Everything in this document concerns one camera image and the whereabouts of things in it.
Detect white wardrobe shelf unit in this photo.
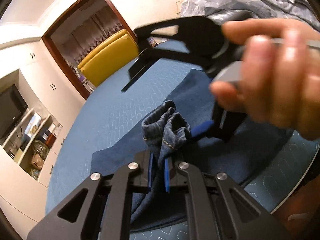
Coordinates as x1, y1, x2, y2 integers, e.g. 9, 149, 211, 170
1, 34, 88, 237

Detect yellow armchair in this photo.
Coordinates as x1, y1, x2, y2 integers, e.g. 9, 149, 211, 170
78, 29, 139, 87

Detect teal quilted bed mattress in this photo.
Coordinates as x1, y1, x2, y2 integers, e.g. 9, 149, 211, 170
44, 38, 320, 240

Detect person right hand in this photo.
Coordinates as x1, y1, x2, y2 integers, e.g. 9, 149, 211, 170
210, 18, 319, 140

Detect small picture box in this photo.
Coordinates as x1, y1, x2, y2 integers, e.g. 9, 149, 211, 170
147, 37, 158, 48

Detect grey star pattern duvet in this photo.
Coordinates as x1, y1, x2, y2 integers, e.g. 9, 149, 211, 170
181, 0, 319, 31

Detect black flat television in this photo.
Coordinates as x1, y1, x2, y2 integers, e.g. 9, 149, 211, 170
0, 84, 28, 139

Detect lace window curtain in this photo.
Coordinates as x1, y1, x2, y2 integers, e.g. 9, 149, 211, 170
51, 0, 124, 67

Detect dark blue denim jeans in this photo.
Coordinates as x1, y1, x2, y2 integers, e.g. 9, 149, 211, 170
91, 69, 292, 232

